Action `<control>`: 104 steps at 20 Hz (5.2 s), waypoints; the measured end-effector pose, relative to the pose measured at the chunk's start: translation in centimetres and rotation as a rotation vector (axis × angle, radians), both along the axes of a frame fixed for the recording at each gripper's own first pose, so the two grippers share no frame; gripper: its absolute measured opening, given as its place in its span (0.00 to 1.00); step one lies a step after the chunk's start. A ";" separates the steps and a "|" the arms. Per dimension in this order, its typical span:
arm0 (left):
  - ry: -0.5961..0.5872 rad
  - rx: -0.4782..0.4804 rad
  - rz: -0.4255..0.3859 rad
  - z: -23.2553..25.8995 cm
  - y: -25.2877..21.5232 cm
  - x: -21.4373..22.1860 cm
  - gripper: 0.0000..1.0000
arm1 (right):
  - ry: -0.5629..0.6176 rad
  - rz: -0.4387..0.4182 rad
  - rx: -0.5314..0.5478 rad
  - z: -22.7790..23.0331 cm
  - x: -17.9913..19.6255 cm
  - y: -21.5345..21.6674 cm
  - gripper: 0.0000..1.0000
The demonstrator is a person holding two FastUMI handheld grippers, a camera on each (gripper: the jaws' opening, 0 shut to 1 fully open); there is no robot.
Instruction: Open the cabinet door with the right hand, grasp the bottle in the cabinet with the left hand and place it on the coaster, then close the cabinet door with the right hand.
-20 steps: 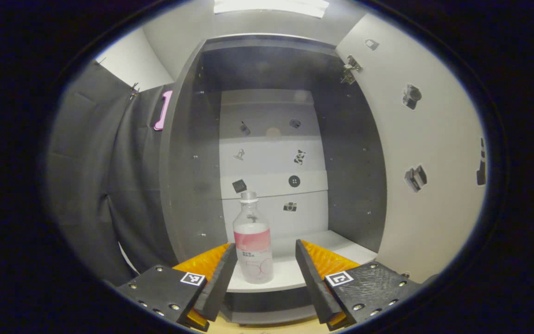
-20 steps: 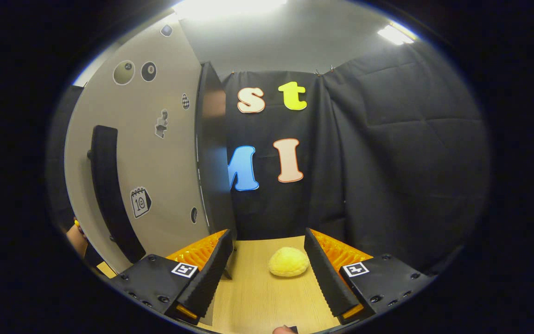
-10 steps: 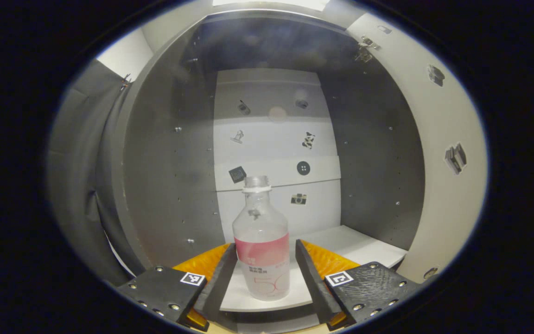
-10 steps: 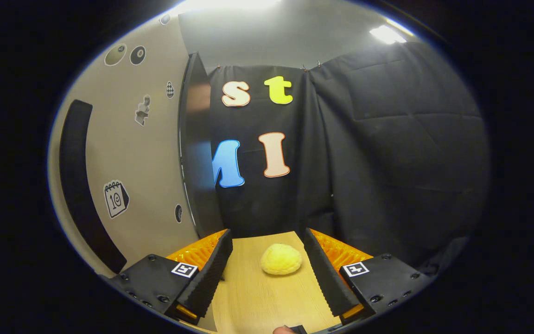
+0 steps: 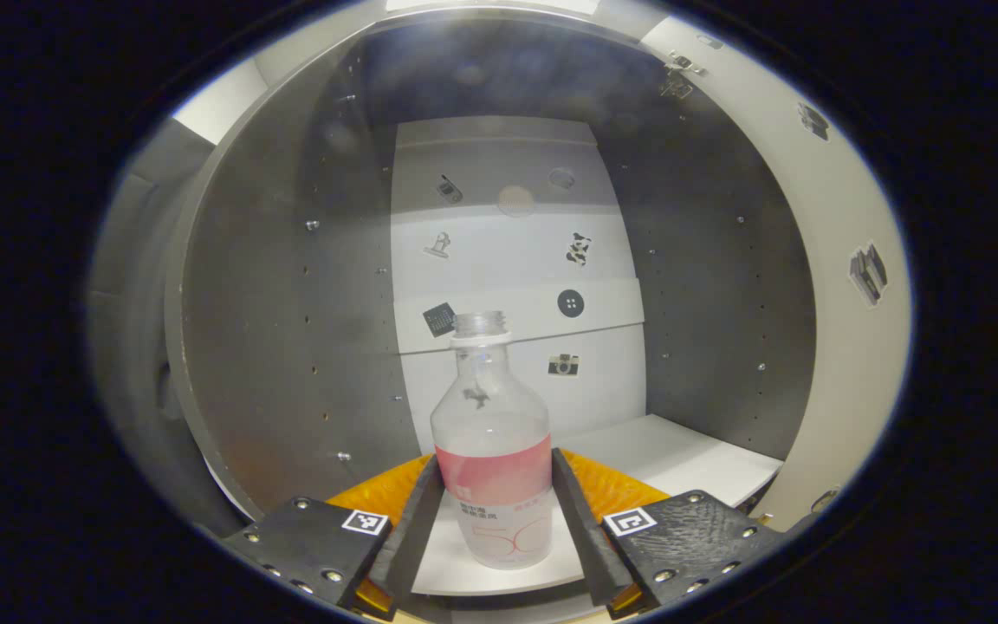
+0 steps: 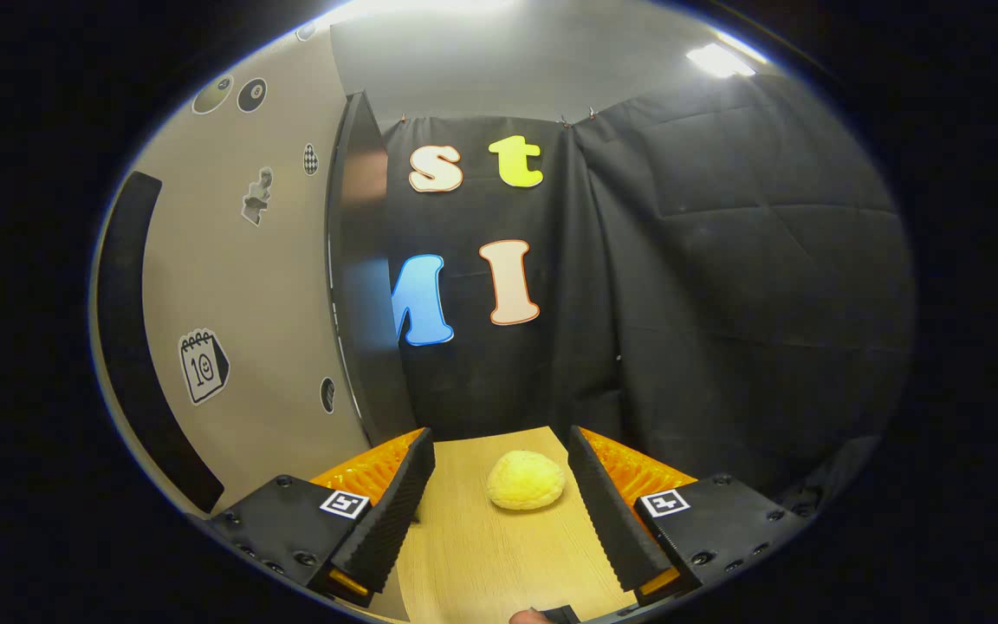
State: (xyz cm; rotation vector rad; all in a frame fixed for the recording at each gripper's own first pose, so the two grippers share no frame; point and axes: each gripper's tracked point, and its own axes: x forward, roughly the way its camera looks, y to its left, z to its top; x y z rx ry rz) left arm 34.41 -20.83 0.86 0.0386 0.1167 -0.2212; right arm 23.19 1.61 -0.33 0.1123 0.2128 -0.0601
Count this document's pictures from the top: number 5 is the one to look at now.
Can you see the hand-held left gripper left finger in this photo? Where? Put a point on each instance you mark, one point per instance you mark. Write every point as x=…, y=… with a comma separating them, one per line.
x=417, y=529

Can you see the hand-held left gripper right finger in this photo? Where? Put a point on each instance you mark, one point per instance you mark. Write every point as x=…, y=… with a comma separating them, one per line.
x=581, y=529

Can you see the clear bottle pink label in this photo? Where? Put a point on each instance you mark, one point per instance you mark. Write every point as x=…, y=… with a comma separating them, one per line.
x=490, y=407

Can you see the dark grey cabinet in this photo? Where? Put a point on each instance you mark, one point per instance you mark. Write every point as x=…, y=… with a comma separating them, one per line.
x=291, y=303

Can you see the white cabinet shelf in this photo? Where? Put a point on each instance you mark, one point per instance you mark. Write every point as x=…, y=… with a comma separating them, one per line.
x=681, y=455

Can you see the rectangular ceiling light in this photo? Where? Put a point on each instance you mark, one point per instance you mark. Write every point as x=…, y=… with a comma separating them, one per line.
x=490, y=5

